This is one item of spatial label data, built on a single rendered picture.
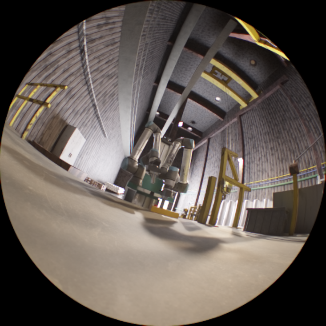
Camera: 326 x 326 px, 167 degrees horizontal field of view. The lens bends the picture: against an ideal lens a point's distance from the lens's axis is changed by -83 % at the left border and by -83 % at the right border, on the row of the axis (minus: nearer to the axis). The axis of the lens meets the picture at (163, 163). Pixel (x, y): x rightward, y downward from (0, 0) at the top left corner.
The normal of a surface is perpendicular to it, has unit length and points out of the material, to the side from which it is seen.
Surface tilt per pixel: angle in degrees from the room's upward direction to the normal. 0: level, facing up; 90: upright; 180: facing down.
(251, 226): 90
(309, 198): 108
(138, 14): 180
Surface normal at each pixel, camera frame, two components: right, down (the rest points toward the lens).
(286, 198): -0.95, -0.09
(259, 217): -0.90, -0.39
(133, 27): -0.31, 0.89
